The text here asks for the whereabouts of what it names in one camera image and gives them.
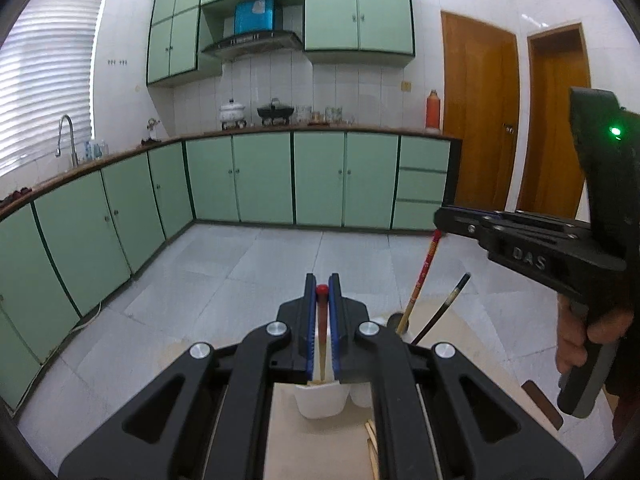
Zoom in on dark cloth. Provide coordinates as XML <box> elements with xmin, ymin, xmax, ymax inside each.
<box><xmin>0</xmin><ymin>187</ymin><xmax>32</xmax><ymax>207</ymax></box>

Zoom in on white window blind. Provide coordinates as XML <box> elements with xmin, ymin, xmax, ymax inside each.
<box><xmin>0</xmin><ymin>0</ymin><xmax>108</xmax><ymax>176</ymax></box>

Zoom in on metal kitchen faucet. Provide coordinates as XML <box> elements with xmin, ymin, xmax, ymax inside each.
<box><xmin>56</xmin><ymin>115</ymin><xmax>80</xmax><ymax>168</ymax></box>

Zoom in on wooden door with handle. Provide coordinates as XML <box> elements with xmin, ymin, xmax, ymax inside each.
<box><xmin>440</xmin><ymin>10</ymin><xmax>521</xmax><ymax>211</ymax></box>

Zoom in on dark brown wooden piece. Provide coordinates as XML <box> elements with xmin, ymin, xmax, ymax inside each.
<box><xmin>521</xmin><ymin>381</ymin><xmax>564</xmax><ymax>429</ymax></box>

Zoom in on white lidded pot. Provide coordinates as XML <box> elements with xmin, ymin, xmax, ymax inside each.
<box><xmin>219</xmin><ymin>100</ymin><xmax>247</xmax><ymax>130</ymax></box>

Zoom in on green base cabinets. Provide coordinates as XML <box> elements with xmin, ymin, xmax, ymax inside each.
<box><xmin>0</xmin><ymin>127</ymin><xmax>463</xmax><ymax>411</ymax></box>

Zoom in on plain wooden door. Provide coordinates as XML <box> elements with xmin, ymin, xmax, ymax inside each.
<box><xmin>515</xmin><ymin>22</ymin><xmax>593</xmax><ymax>221</ymax></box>

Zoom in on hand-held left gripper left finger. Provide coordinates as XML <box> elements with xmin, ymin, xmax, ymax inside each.
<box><xmin>59</xmin><ymin>273</ymin><xmax>319</xmax><ymax>480</ymax></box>

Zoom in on red thermos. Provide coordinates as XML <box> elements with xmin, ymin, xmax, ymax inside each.
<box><xmin>425</xmin><ymin>89</ymin><xmax>442</xmax><ymax>133</ymax></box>

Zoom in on green wall cabinets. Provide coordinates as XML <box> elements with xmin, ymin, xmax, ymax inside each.
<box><xmin>146</xmin><ymin>0</ymin><xmax>417</xmax><ymax>88</ymax></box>

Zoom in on white plastic utensil holder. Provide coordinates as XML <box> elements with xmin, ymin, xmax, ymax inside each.
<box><xmin>292</xmin><ymin>311</ymin><xmax>417</xmax><ymax>421</ymax></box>

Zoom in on bottles beside sink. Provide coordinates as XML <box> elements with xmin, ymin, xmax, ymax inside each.
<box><xmin>84</xmin><ymin>137</ymin><xmax>110</xmax><ymax>163</ymax></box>

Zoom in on person's right hand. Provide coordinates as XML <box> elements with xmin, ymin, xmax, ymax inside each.
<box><xmin>556</xmin><ymin>295</ymin><xmax>637</xmax><ymax>376</ymax></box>

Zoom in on green drawer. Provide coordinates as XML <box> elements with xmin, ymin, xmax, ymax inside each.
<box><xmin>392</xmin><ymin>200</ymin><xmax>444</xmax><ymax>231</ymax></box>
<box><xmin>396</xmin><ymin>170</ymin><xmax>448</xmax><ymax>202</ymax></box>
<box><xmin>400</xmin><ymin>137</ymin><xmax>451</xmax><ymax>172</ymax></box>

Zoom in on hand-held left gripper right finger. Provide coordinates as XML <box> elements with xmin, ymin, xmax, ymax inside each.
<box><xmin>328</xmin><ymin>273</ymin><xmax>584</xmax><ymax>480</ymax></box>

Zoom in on black range hood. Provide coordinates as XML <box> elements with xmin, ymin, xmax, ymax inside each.
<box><xmin>200</xmin><ymin>30</ymin><xmax>304</xmax><ymax>59</ymax></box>

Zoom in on pale chopstick red patterned end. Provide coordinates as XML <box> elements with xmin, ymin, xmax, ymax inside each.
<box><xmin>396</xmin><ymin>229</ymin><xmax>443</xmax><ymax>335</ymax></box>

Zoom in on black chopstick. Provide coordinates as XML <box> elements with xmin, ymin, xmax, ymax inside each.
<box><xmin>412</xmin><ymin>272</ymin><xmax>472</xmax><ymax>346</ymax></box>

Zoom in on black wok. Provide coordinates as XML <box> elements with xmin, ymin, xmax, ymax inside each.
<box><xmin>256</xmin><ymin>99</ymin><xmax>295</xmax><ymax>127</ymax></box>

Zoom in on white floor cable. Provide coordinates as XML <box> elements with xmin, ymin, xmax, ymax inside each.
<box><xmin>70</xmin><ymin>302</ymin><xmax>103</xmax><ymax>333</ymax></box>

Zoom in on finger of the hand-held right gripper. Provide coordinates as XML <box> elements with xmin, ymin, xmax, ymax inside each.
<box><xmin>451</xmin><ymin>205</ymin><xmax>591</xmax><ymax>233</ymax></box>
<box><xmin>433</xmin><ymin>208</ymin><xmax>592</xmax><ymax>249</ymax></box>

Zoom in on wooden chopstick red patterned end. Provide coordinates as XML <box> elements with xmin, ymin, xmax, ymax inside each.
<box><xmin>315</xmin><ymin>284</ymin><xmax>331</xmax><ymax>383</ymax></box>

